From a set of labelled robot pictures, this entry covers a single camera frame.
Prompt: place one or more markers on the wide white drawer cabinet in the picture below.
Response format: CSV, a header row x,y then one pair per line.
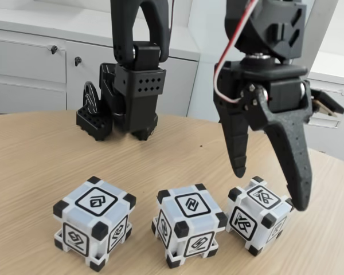
x,y
25,71

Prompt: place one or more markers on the black camera module on bracket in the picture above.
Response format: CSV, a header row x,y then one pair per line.
x,y
329,103

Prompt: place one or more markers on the narrow white drawer cabinet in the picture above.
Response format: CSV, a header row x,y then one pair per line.
x,y
318,137

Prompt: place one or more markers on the white cube stacked-squares symbol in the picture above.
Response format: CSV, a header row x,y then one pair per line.
x,y
94,200

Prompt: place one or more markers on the black cabinet lock key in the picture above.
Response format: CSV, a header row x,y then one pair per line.
x,y
78,60
54,49

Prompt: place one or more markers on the white cube zigzag symbol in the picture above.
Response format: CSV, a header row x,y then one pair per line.
x,y
192,203

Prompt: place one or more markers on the white cube crossed-lines symbol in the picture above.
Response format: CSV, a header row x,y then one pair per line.
x,y
263,194

